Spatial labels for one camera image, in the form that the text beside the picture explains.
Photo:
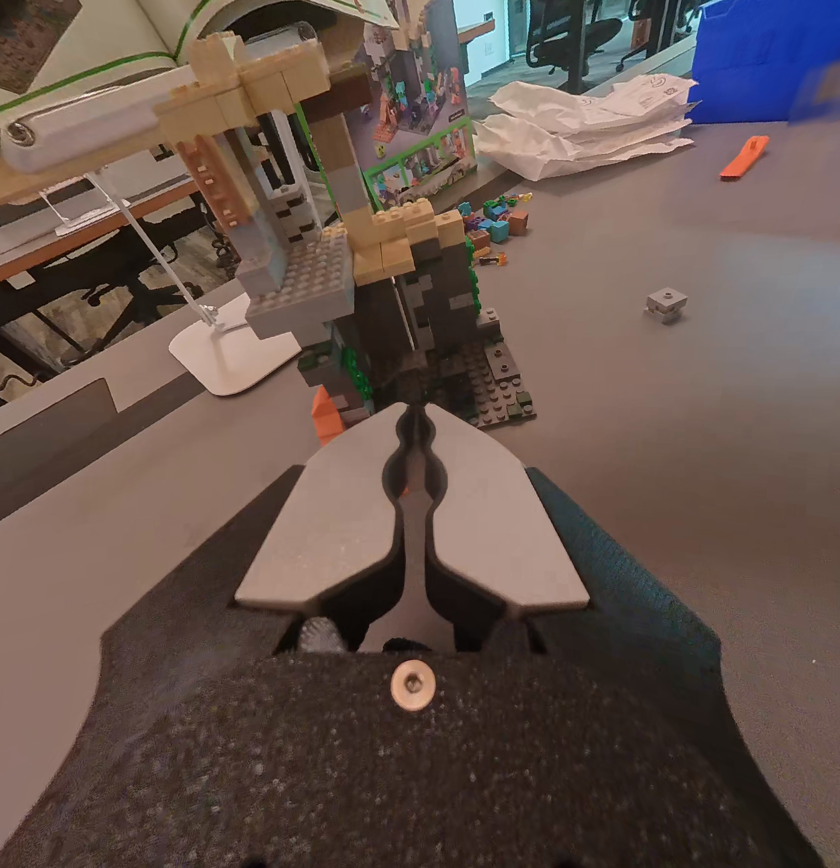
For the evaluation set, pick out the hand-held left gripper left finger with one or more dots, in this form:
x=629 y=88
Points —
x=318 y=536

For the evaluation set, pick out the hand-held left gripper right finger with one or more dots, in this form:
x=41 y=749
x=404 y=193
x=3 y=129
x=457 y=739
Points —
x=508 y=536

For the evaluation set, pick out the toy brick castle model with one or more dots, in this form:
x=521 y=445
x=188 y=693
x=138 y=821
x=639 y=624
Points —
x=393 y=305

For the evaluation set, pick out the small grey tan brick assembly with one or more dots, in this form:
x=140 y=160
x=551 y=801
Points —
x=664 y=314

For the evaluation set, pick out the brick building instruction booklet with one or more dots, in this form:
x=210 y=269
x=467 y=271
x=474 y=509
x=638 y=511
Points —
x=88 y=47

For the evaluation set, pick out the grey adjacent desk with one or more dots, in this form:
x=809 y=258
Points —
x=20 y=251

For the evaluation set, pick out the pile of colourful loose bricks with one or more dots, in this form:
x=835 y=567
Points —
x=498 y=224

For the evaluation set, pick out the black office chair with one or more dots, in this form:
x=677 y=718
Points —
x=569 y=34
x=121 y=291

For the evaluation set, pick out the green toy brick set box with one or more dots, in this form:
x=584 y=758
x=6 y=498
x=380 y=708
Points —
x=427 y=102

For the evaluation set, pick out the orange brick separator tool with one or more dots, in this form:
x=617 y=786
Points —
x=744 y=157

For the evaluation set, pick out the wooden white book stand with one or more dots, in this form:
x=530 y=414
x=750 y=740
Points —
x=74 y=132

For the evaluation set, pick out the blue plastic storage bin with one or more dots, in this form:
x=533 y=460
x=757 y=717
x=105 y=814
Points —
x=752 y=68

